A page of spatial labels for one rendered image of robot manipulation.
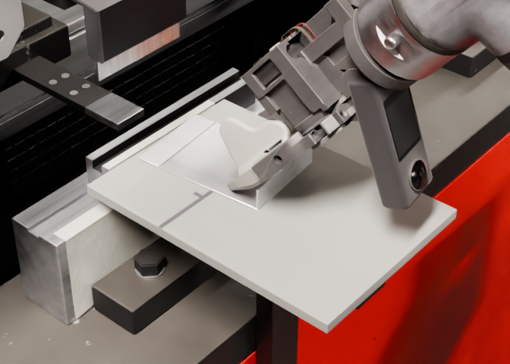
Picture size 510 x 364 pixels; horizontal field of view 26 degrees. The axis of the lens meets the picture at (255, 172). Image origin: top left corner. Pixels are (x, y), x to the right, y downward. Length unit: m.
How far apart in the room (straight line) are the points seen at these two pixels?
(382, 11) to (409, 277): 0.55
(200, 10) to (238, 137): 0.52
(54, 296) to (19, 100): 0.29
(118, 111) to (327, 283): 0.30
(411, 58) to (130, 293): 0.36
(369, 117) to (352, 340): 0.44
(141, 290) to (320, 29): 0.30
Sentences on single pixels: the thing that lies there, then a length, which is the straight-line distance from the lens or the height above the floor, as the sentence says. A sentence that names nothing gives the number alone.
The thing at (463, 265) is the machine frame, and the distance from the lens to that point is 1.41.
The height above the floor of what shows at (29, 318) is 0.87.
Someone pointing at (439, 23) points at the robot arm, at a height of 1.22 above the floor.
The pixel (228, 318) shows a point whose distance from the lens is 1.01.
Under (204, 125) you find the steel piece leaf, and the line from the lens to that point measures 1.03.
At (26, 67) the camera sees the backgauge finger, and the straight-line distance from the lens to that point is 1.13.
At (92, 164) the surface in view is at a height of 0.99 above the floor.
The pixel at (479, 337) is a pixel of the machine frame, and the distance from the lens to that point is 1.59.
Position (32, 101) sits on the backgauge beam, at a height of 0.91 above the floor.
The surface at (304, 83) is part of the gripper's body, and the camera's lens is 0.84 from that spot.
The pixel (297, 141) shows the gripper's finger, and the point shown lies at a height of 1.09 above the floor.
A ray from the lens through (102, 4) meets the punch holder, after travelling 0.86.
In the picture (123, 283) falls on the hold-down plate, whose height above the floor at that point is 0.90.
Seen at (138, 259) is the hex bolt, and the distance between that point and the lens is 1.01.
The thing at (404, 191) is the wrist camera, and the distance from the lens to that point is 0.86.
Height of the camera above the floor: 1.58
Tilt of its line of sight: 37 degrees down
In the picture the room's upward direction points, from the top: straight up
